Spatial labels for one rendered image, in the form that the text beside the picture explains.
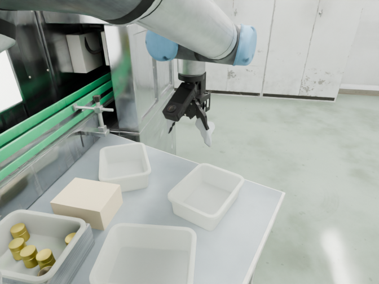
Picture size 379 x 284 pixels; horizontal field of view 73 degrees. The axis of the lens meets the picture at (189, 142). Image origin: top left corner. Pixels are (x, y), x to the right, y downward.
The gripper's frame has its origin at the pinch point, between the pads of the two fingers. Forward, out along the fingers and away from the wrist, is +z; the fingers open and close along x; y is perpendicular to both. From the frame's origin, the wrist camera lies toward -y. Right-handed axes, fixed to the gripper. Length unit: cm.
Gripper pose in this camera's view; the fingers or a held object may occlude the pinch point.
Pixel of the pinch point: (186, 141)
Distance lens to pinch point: 77.5
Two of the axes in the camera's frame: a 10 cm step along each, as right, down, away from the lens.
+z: 0.0, 8.7, 5.0
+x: -8.4, -2.7, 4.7
